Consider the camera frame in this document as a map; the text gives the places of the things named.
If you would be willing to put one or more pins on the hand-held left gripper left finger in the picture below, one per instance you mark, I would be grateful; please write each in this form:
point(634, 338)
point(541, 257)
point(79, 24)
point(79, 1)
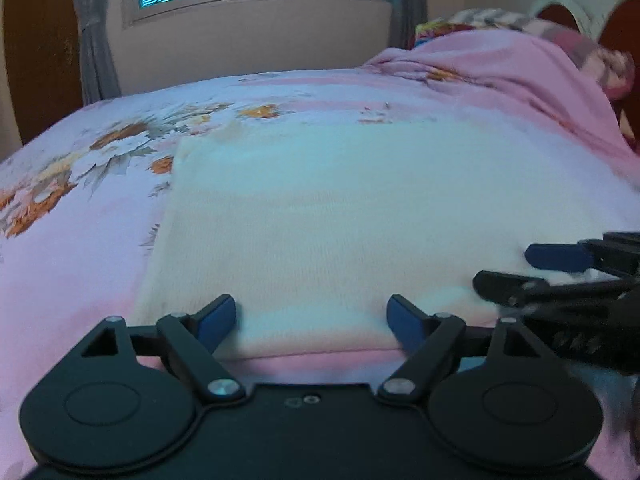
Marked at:
point(217, 320)

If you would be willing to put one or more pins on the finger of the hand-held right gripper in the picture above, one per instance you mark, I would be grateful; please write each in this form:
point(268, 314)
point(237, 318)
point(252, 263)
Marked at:
point(560, 256)
point(520, 290)

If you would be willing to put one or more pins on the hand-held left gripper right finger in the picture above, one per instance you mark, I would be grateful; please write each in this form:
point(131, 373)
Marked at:
point(404, 320)

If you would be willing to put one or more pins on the cream knit sweater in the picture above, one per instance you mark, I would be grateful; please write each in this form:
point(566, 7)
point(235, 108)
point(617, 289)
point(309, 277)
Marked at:
point(350, 225)

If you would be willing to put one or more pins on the pink floral bed sheet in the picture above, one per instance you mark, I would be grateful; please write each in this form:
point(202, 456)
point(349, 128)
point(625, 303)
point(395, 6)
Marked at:
point(80, 240)

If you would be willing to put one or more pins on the pink blanket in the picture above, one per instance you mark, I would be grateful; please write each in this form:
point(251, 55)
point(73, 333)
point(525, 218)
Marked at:
point(510, 70)

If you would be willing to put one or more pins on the striped pillow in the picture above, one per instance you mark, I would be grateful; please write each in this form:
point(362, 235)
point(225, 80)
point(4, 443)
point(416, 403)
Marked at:
point(575, 45)

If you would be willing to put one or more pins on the red wooden headboard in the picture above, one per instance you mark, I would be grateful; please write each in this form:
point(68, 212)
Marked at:
point(625, 25)

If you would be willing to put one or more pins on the colourful floral cloth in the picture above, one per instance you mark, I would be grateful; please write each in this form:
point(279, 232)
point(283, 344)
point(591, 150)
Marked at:
point(432, 30)

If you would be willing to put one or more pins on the grey curtain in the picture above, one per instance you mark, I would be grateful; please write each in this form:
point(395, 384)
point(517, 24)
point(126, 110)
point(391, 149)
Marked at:
point(407, 5)
point(95, 35)

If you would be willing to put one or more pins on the brown wooden door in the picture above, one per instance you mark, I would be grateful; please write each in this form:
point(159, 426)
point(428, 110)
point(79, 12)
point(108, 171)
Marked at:
point(40, 50)

